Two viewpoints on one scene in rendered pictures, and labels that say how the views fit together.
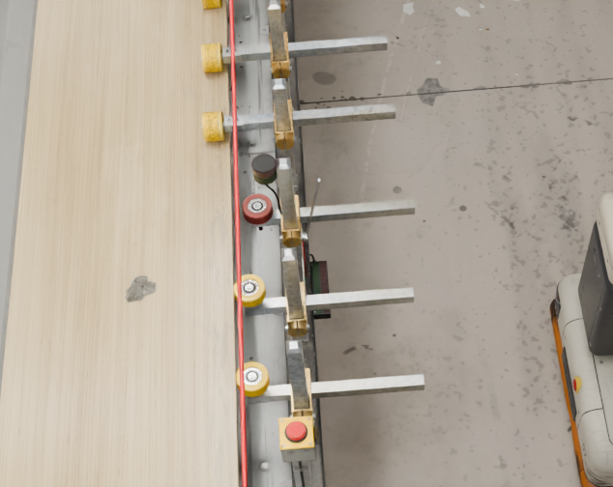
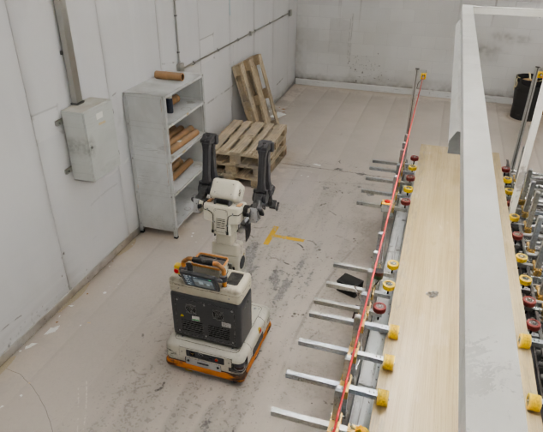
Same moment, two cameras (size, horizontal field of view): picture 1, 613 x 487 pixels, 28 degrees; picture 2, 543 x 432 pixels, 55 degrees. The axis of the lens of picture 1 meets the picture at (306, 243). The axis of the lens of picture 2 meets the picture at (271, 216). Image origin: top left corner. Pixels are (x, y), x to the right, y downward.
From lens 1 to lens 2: 453 cm
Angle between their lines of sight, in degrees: 93
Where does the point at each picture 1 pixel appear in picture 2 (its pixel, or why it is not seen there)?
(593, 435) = (265, 313)
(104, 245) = (447, 311)
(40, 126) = not seen: hidden behind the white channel
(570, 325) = (249, 344)
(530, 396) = (268, 364)
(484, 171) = not seen: outside the picture
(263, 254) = (375, 344)
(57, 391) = not seen: hidden behind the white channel
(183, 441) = (419, 256)
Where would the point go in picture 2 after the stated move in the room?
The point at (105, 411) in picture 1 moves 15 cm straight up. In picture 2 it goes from (445, 267) to (449, 249)
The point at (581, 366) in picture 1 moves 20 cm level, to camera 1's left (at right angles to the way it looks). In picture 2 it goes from (255, 330) to (281, 335)
